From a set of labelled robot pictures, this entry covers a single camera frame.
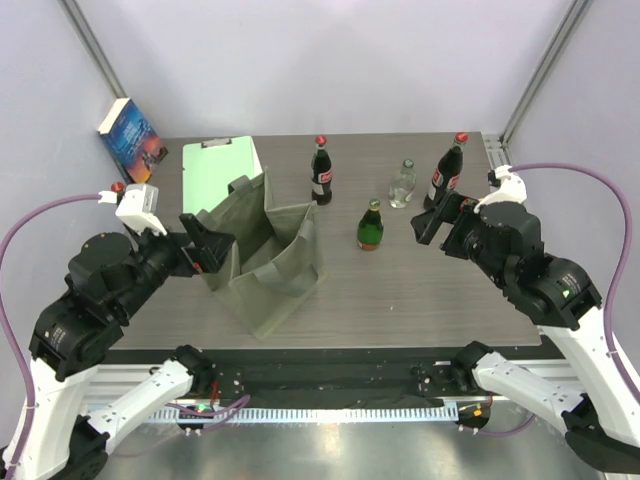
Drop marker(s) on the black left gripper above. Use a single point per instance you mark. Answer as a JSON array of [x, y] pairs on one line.
[[211, 248]]

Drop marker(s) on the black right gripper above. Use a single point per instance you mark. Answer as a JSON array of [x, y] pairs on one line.
[[454, 206]]

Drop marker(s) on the clear glass bottle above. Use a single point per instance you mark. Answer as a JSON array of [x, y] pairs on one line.
[[402, 187]]

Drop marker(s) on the tall cola bottle red cap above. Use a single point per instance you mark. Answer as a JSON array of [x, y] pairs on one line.
[[447, 172]]

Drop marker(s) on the green glass bottle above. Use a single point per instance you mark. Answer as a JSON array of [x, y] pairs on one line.
[[370, 228]]

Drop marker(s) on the olive green canvas bag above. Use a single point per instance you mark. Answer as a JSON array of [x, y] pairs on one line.
[[276, 261]]

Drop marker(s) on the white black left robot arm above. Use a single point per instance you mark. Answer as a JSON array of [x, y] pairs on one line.
[[111, 278]]

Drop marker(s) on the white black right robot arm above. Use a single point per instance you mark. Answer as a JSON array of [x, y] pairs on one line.
[[599, 420]]

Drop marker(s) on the green clipboard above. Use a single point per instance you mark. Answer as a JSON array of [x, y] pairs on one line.
[[210, 166]]

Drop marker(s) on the small cola bottle red cap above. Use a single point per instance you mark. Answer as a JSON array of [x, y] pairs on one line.
[[321, 173]]

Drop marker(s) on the blue paperback book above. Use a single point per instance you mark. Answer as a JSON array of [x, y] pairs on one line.
[[131, 141]]

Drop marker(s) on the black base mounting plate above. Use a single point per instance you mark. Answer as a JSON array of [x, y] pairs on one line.
[[341, 386]]

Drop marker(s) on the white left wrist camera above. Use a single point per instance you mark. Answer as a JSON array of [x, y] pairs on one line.
[[136, 207]]

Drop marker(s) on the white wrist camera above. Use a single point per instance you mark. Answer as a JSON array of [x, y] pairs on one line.
[[507, 186], [136, 207]]

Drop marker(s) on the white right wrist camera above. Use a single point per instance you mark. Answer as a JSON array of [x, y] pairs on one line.
[[507, 186]]

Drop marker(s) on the cola bottle near left wall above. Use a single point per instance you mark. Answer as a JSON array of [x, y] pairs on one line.
[[117, 187]]

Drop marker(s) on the slotted cable duct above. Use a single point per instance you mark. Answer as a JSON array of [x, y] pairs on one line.
[[251, 416]]

